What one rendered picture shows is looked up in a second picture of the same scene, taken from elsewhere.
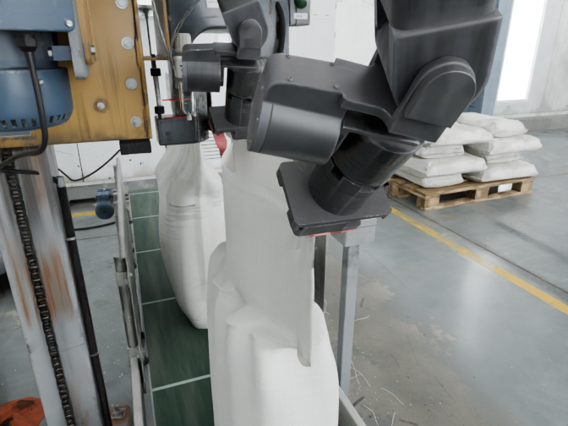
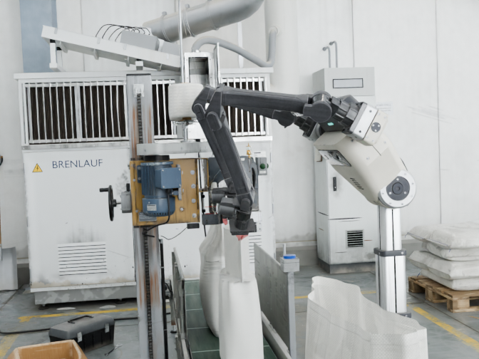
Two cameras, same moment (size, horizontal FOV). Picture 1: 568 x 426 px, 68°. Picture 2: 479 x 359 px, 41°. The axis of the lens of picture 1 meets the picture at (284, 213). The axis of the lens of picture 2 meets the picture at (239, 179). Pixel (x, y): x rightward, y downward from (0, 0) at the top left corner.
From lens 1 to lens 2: 2.27 m
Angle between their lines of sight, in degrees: 22
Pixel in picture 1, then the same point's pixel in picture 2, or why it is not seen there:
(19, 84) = (163, 202)
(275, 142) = (222, 211)
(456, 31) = (244, 194)
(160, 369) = (195, 347)
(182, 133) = (212, 220)
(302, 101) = (226, 204)
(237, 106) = not seen: hidden behind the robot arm
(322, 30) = not seen: hidden behind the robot
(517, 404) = not seen: outside the picture
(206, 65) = (219, 194)
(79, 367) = (158, 334)
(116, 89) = (187, 203)
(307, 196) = (234, 226)
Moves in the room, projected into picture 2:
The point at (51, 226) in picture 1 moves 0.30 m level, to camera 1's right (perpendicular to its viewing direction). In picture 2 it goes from (156, 260) to (214, 260)
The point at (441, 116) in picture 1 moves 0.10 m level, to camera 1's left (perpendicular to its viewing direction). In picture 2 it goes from (246, 206) to (220, 207)
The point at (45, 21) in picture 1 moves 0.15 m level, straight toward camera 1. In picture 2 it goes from (174, 185) to (179, 187)
